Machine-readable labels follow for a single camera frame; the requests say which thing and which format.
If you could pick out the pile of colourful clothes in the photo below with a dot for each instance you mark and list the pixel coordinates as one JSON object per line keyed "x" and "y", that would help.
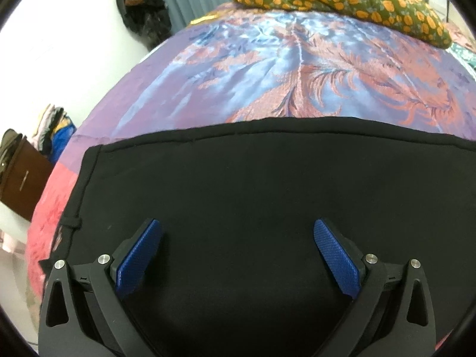
{"x": 54, "y": 130}

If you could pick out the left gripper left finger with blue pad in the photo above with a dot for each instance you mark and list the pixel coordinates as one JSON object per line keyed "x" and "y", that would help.
{"x": 82, "y": 312}

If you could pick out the black pants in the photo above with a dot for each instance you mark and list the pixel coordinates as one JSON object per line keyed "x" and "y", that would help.
{"x": 237, "y": 271}

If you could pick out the olive garment on nightstand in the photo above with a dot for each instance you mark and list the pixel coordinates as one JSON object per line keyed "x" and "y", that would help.
{"x": 9, "y": 143}

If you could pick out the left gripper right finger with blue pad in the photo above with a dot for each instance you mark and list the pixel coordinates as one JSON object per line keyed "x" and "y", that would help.
{"x": 391, "y": 313}

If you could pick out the pink cloth near pillow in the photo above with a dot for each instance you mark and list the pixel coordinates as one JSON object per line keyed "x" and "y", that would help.
{"x": 461, "y": 37}

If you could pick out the brown wooden nightstand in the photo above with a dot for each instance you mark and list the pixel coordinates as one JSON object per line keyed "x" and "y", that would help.
{"x": 24, "y": 180}

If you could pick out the dark clothes hanging on wall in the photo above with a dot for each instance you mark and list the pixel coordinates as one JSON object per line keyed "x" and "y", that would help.
{"x": 148, "y": 19}

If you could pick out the colourful satin quilt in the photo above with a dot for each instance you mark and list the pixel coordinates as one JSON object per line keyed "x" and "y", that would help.
{"x": 242, "y": 64}

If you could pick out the teal patterned blanket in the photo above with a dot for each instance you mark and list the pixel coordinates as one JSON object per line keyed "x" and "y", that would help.
{"x": 464, "y": 55}

